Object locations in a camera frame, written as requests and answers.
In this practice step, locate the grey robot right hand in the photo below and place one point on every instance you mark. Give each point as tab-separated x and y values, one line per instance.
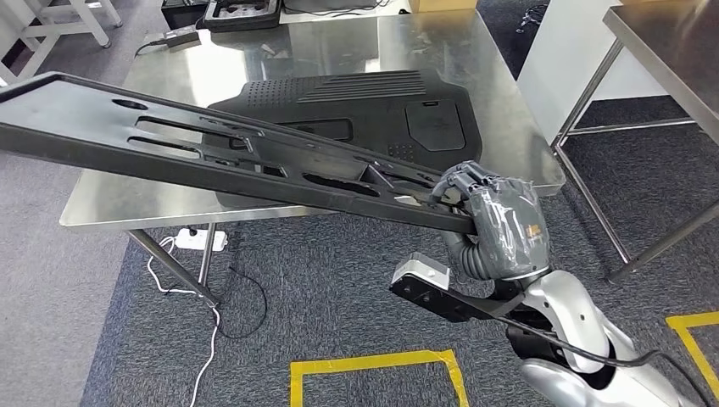
505	230

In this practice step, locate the long black plastic panel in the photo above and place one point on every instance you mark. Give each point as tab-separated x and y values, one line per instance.
56	109

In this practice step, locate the stainless steel workbench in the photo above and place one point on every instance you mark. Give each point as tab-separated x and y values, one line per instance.
337	50

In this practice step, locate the black engine cover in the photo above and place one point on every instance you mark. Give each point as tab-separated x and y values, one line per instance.
438	123

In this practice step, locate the stainless steel table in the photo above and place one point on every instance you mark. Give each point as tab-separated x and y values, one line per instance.
674	45

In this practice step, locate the grey metal case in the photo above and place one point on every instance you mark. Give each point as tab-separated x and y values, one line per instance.
331	5

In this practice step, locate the white power strip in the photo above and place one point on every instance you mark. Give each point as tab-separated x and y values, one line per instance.
199	240

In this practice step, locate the black foam equipment case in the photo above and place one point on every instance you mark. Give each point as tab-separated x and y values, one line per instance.
241	19

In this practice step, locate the black power adapter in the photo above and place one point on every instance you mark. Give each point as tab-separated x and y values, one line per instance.
182	39

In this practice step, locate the black box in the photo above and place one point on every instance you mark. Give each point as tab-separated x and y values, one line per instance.
180	14

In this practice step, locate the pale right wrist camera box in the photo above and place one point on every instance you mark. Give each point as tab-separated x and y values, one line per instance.
421	267

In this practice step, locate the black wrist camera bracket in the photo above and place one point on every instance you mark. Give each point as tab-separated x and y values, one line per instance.
438	303

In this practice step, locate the white table frame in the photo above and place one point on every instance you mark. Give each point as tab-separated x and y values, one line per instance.
92	25

